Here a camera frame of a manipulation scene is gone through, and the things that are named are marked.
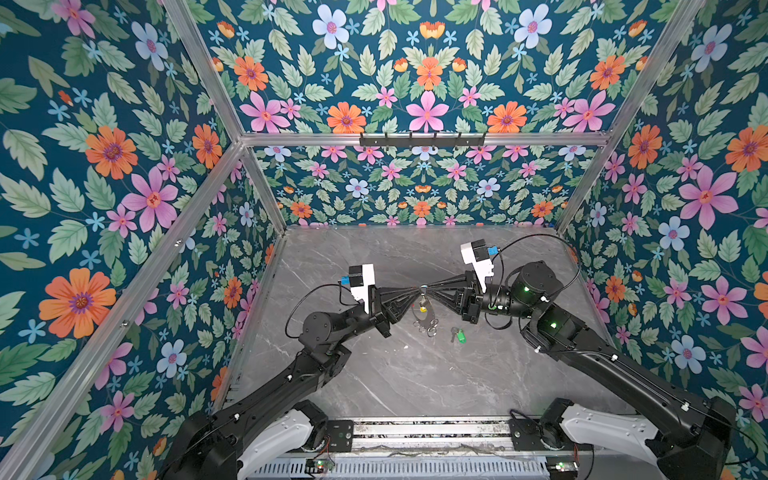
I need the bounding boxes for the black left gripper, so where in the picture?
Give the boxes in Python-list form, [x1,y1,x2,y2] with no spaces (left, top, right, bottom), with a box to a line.
[336,284,420,348]

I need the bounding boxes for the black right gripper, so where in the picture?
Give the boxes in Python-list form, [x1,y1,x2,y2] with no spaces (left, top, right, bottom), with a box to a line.
[429,273,537,329]

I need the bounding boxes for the silver keyring with red grip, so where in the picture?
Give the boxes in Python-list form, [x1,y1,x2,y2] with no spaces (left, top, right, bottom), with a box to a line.
[412,295,439,338]

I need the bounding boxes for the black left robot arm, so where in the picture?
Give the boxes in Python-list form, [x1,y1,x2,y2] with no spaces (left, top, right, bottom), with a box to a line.
[157,286,426,479]

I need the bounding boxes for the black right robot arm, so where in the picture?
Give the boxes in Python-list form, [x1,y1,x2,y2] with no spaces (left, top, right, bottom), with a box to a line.
[422,261,736,479]

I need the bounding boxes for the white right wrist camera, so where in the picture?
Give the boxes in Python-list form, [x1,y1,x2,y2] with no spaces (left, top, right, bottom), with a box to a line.
[460,239,498,293]

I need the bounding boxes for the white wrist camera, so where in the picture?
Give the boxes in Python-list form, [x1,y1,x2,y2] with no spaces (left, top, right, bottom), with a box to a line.
[460,239,498,293]
[340,264,375,314]

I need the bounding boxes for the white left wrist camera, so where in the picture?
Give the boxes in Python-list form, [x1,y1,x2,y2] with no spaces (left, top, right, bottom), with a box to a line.
[340,264,375,314]

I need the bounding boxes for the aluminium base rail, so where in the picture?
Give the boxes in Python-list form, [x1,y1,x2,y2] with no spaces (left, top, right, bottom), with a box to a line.
[251,415,679,457]

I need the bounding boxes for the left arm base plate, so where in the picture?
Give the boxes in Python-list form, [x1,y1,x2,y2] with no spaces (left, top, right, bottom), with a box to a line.
[285,419,355,454]

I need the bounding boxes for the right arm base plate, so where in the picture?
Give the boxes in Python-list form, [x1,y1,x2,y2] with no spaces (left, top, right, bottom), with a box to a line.
[508,418,592,452]

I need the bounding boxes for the black wall hook rack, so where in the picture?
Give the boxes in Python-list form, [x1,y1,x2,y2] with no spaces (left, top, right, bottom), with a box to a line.
[358,132,486,148]

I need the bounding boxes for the white vented cable duct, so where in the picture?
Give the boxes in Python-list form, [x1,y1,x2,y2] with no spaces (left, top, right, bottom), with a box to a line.
[248,457,550,479]

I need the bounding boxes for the aluminium frame bars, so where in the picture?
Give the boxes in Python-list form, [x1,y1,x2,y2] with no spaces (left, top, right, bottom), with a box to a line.
[1,1,700,479]

